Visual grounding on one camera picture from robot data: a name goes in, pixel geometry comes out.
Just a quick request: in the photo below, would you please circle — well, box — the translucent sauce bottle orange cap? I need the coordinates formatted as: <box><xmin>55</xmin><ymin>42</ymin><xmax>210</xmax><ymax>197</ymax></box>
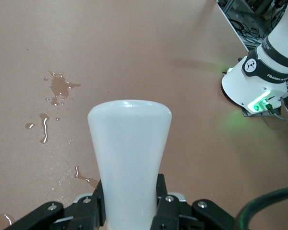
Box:
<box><xmin>87</xmin><ymin>99</ymin><xmax>172</xmax><ymax>230</ymax></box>

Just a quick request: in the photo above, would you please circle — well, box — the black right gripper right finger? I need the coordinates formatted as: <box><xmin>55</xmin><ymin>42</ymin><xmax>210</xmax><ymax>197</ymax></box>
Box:
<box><xmin>150</xmin><ymin>173</ymin><xmax>239</xmax><ymax>230</ymax></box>

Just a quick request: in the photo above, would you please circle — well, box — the brown table cloth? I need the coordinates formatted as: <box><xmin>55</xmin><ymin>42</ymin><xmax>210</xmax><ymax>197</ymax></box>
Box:
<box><xmin>0</xmin><ymin>0</ymin><xmax>288</xmax><ymax>230</ymax></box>

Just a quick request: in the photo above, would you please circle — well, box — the aluminium frame rail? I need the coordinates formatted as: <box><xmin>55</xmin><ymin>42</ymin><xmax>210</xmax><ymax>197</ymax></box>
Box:
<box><xmin>216</xmin><ymin>0</ymin><xmax>255</xmax><ymax>53</ymax></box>

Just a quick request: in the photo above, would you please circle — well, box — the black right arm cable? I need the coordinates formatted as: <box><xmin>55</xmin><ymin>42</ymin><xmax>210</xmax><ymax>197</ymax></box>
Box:
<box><xmin>237</xmin><ymin>184</ymin><xmax>288</xmax><ymax>230</ymax></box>

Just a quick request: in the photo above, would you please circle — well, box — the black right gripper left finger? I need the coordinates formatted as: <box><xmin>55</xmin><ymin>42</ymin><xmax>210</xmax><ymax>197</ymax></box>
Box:
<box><xmin>13</xmin><ymin>179</ymin><xmax>107</xmax><ymax>230</ymax></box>

